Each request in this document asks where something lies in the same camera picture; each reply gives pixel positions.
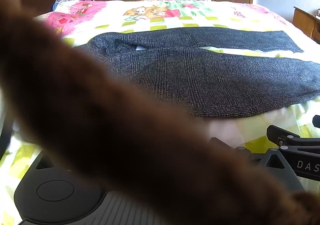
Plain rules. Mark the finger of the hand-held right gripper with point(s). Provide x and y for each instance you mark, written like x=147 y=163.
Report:
x=317 y=122
x=305 y=155

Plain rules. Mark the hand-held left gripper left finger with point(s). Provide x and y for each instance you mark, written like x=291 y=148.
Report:
x=42 y=155

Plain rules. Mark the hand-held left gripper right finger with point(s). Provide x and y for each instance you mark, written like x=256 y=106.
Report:
x=257 y=159

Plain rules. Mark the grey plaid pants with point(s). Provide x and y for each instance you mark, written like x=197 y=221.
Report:
x=200 y=77

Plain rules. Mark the wooden desk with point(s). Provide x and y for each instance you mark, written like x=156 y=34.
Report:
x=302 y=22

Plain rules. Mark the blue cloth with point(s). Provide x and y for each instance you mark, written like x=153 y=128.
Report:
x=58 y=6

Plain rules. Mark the printed checkered blanket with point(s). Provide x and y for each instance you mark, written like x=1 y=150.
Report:
x=175 y=18

